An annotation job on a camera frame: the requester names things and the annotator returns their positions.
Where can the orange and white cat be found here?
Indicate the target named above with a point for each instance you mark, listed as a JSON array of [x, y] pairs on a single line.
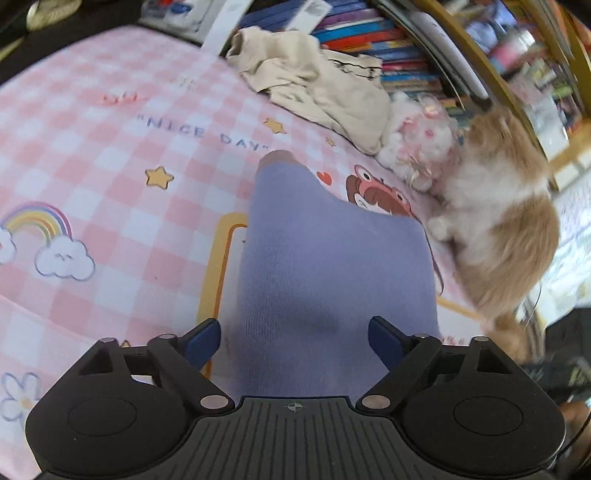
[[503, 217]]

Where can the cream garment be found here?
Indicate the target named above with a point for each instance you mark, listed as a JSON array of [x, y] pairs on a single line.
[[323, 87]]

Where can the purple and brown sweater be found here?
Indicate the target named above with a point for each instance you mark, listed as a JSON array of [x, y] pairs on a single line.
[[332, 277]]

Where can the person's right hand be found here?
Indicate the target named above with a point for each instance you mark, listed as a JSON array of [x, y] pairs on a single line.
[[577, 417]]

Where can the white and pink plush bunny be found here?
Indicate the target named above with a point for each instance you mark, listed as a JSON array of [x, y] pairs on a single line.
[[415, 143]]

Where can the wooden bookshelf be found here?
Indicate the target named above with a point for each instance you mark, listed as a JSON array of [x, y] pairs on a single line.
[[485, 57]]

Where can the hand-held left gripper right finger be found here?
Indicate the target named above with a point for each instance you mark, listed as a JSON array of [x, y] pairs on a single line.
[[385, 344]]

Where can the black case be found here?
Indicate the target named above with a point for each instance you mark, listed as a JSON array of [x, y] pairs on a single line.
[[14, 60]]

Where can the white labelled carton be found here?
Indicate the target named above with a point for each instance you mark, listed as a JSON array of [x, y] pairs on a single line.
[[311, 14]]

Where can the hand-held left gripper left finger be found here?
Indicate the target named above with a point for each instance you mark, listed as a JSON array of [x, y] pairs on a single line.
[[203, 344]]

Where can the white shelf frame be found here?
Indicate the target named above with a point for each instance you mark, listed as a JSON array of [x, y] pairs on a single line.
[[226, 27]]

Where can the cream wrist watch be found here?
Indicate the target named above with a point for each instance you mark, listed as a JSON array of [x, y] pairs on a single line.
[[46, 16]]

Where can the row of colourful books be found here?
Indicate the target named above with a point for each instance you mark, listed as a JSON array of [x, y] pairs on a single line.
[[369, 37]]

